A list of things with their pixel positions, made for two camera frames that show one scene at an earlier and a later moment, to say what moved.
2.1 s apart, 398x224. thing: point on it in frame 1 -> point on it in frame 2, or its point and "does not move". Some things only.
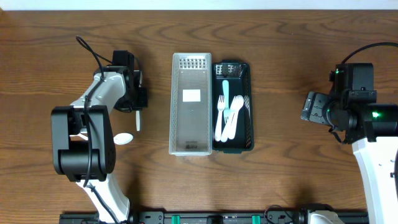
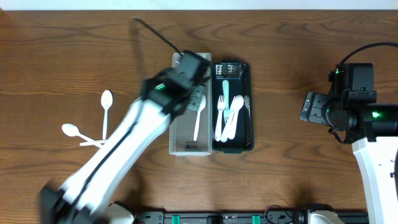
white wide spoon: [239, 104] does not move
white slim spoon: [138, 112] -> [202, 106]
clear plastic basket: [191, 104] does not move
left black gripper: [140, 97] -> [196, 94]
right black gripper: [316, 107] does not move
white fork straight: [221, 106] does not move
